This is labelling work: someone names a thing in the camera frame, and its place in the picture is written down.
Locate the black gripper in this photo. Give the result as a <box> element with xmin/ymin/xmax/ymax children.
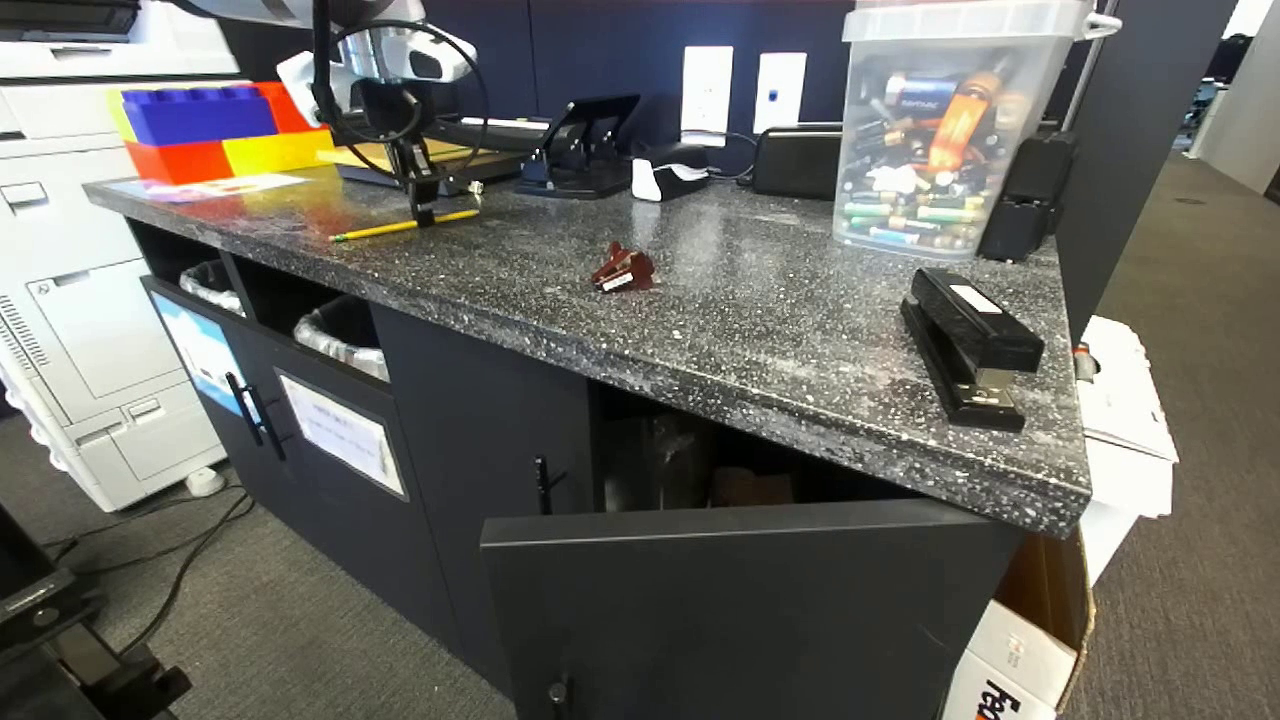
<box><xmin>383</xmin><ymin>123</ymin><xmax>461</xmax><ymax>231</ymax></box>

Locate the yellow pencil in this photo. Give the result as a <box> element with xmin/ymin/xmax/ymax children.
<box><xmin>323</xmin><ymin>203</ymin><xmax>485</xmax><ymax>246</ymax></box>

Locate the clear trash bag in bin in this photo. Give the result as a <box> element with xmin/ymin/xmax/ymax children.
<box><xmin>289</xmin><ymin>293</ymin><xmax>398</xmax><ymax>387</ymax></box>
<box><xmin>172</xmin><ymin>251</ymin><xmax>252</xmax><ymax>323</ymax></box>

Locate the yellow toy block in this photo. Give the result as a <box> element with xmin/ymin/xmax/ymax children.
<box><xmin>215</xmin><ymin>123</ymin><xmax>339</xmax><ymax>181</ymax></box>

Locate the small dark red clip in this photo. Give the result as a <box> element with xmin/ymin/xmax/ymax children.
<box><xmin>586</xmin><ymin>234</ymin><xmax>666</xmax><ymax>294</ymax></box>

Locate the white tape dispenser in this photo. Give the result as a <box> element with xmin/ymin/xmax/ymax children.
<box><xmin>623</xmin><ymin>140</ymin><xmax>723</xmax><ymax>206</ymax></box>

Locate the white label on drawer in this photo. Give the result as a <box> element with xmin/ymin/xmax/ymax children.
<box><xmin>271</xmin><ymin>366</ymin><xmax>407</xmax><ymax>505</ymax></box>

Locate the blue toy block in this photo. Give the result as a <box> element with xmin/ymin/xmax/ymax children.
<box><xmin>120</xmin><ymin>83</ymin><xmax>281</xmax><ymax>146</ymax></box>

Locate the red toy block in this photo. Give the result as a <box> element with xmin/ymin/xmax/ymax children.
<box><xmin>124</xmin><ymin>135</ymin><xmax>240</xmax><ymax>188</ymax></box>

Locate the bluish label on drawer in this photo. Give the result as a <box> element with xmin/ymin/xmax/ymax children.
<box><xmin>150</xmin><ymin>289</ymin><xmax>252</xmax><ymax>418</ymax></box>

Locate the black trash drawer front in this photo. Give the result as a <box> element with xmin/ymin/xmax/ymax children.
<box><xmin>257</xmin><ymin>323</ymin><xmax>461</xmax><ymax>636</ymax></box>

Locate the white office printer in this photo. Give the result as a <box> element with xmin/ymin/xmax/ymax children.
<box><xmin>0</xmin><ymin>0</ymin><xmax>246</xmax><ymax>520</ymax></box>

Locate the black rectangular box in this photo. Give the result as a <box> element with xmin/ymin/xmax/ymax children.
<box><xmin>746</xmin><ymin>120</ymin><xmax>849</xmax><ymax>203</ymax></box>

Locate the clear plastic container of batteries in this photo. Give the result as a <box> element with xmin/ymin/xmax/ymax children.
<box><xmin>829</xmin><ymin>0</ymin><xmax>1125</xmax><ymax>260</ymax></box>

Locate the open black cabinet door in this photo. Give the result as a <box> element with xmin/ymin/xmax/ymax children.
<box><xmin>478</xmin><ymin>494</ymin><xmax>1032</xmax><ymax>720</ymax></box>

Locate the black stapler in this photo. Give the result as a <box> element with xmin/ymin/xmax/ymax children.
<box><xmin>896</xmin><ymin>262</ymin><xmax>1051</xmax><ymax>434</ymax></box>

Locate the black upright desk device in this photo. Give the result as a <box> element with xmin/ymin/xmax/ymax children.
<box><xmin>977</xmin><ymin>123</ymin><xmax>1085</xmax><ymax>268</ymax></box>

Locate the white paper stack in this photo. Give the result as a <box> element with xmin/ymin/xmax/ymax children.
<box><xmin>1068</xmin><ymin>312</ymin><xmax>1184</xmax><ymax>591</ymax></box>

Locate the cardboard FedEx box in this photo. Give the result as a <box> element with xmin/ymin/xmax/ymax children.
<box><xmin>935</xmin><ymin>522</ymin><xmax>1104</xmax><ymax>720</ymax></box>

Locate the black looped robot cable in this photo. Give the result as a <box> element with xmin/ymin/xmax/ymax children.
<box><xmin>323</xmin><ymin>16</ymin><xmax>492</xmax><ymax>151</ymax></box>

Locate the black drawer handle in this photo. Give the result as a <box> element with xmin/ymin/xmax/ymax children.
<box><xmin>223</xmin><ymin>366</ymin><xmax>291</xmax><ymax>463</ymax></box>

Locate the black closed door handle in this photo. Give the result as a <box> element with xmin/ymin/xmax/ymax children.
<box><xmin>529</xmin><ymin>451</ymin><xmax>572</xmax><ymax>520</ymax></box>

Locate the small white wall plate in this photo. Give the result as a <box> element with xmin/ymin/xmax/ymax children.
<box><xmin>747</xmin><ymin>46</ymin><xmax>812</xmax><ymax>140</ymax></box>

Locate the black floor cable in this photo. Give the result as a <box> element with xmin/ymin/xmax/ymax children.
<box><xmin>47</xmin><ymin>485</ymin><xmax>259</xmax><ymax>644</ymax></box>

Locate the black camera tripod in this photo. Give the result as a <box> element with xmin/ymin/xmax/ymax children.
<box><xmin>0</xmin><ymin>505</ymin><xmax>199</xmax><ymax>720</ymax></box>

